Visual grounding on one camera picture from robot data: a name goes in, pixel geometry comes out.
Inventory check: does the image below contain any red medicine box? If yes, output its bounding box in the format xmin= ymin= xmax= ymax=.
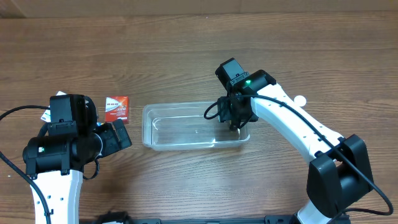
xmin=104 ymin=96 xmax=129 ymax=124

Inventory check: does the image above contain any orange bottle white cap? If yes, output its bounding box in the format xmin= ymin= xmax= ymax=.
xmin=294 ymin=95 xmax=307 ymax=107

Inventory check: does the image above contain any white medicine box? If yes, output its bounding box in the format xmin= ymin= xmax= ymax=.
xmin=40 ymin=91 xmax=65 ymax=123

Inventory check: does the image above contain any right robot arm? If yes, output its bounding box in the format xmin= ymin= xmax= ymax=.
xmin=215 ymin=58 xmax=374 ymax=223

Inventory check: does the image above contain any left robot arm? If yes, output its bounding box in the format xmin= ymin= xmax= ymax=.
xmin=22 ymin=95 xmax=132 ymax=223

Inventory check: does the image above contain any clear plastic container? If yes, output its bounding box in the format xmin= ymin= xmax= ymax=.
xmin=142 ymin=101 xmax=250 ymax=151

